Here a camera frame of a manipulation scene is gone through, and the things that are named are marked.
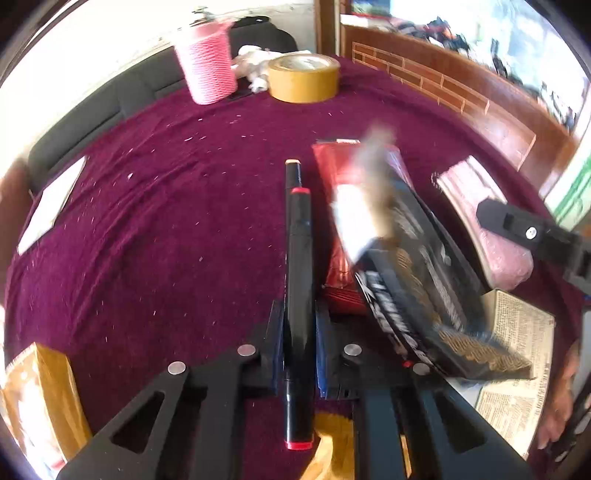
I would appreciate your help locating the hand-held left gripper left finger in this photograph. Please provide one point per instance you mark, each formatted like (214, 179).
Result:
(277, 350)

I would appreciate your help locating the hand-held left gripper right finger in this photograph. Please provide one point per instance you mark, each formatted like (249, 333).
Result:
(322, 350)

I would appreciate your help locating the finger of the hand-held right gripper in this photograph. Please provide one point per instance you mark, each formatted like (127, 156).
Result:
(517, 228)

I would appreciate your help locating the black marker with red band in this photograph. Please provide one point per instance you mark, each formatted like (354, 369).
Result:
(298, 277)

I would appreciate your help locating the black packet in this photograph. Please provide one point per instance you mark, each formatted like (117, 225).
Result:
(415, 286)

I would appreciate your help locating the white tray with yellow tape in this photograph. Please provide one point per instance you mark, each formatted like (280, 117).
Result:
(41, 406)

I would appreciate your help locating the person's right hand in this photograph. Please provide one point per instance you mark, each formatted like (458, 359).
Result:
(561, 397)

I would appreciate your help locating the pink packet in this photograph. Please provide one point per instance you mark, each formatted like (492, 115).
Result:
(503, 258)

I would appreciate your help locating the red packet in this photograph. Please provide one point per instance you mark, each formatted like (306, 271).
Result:
(341, 281)

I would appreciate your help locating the yellow packet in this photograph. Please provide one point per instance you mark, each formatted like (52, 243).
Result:
(332, 454)

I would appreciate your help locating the tan printed box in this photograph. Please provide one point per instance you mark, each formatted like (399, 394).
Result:
(517, 401)

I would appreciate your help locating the wooden mirror cabinet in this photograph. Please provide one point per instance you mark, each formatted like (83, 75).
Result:
(461, 92)

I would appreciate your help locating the brown tape roll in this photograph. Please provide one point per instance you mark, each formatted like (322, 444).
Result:
(302, 81)

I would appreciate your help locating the stack of white papers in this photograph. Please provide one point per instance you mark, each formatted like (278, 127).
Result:
(53, 203)

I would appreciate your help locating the crumpled white tissue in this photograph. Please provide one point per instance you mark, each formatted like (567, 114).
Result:
(254, 64)

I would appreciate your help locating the black sofa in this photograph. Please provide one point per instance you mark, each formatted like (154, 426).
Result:
(92, 120)

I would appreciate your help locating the bottle with pink knitted sleeve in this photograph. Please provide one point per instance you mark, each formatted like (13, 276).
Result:
(207, 60)

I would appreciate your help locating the pink upholstered chair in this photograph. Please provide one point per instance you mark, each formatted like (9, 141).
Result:
(11, 198)

